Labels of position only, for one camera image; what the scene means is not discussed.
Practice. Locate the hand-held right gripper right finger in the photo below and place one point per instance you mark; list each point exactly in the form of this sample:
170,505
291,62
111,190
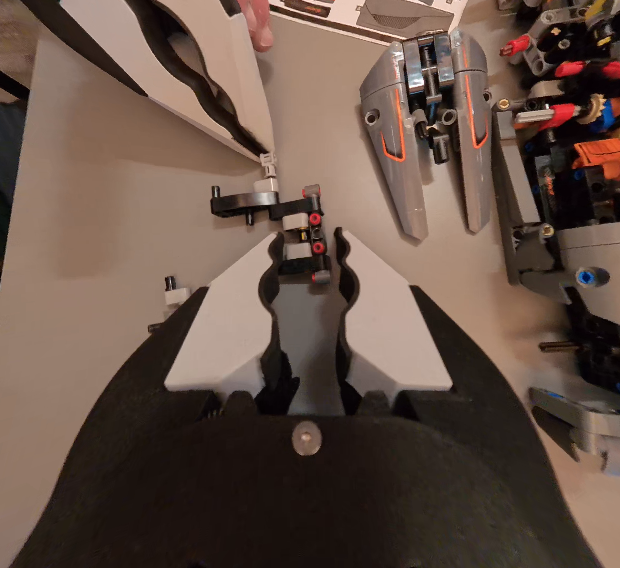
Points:
397,335

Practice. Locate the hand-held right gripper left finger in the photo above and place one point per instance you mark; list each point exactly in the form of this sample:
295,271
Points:
218,335

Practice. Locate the dark grey lego axle assembly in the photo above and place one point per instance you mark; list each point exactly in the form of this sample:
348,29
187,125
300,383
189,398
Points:
174,294

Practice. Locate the black lego beam assembly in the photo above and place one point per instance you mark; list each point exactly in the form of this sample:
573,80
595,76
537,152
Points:
237,202

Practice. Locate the black lego assembly red pins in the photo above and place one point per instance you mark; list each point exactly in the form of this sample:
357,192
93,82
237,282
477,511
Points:
300,224

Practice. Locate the grey lego panels orange stripes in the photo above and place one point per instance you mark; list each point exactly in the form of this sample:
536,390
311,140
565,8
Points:
392,141

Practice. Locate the large lego vehicle model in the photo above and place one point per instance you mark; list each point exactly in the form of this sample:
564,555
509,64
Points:
571,190

